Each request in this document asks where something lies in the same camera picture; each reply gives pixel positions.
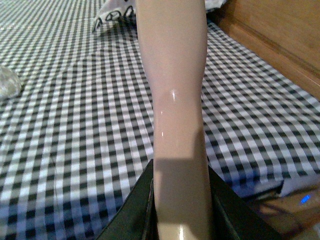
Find crumpled clear plastic trash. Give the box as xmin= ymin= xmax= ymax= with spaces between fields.
xmin=0 ymin=65 xmax=22 ymax=99

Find wooden bed headboard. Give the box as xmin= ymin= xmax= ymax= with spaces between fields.
xmin=209 ymin=0 xmax=320 ymax=98

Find black white checkered bedsheet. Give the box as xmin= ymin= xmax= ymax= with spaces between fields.
xmin=0 ymin=0 xmax=320 ymax=240

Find device with blue light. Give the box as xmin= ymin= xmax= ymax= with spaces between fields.
xmin=248 ymin=182 xmax=320 ymax=240

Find beige hand brush black bristles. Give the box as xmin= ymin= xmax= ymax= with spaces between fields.
xmin=136 ymin=0 xmax=214 ymax=240

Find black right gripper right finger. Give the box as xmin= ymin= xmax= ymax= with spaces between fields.
xmin=208 ymin=167 xmax=282 ymax=240

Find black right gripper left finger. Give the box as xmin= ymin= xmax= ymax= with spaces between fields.
xmin=97 ymin=159 xmax=157 ymax=240

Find cartoon print white pillow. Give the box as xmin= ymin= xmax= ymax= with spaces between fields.
xmin=92 ymin=0 xmax=226 ymax=34

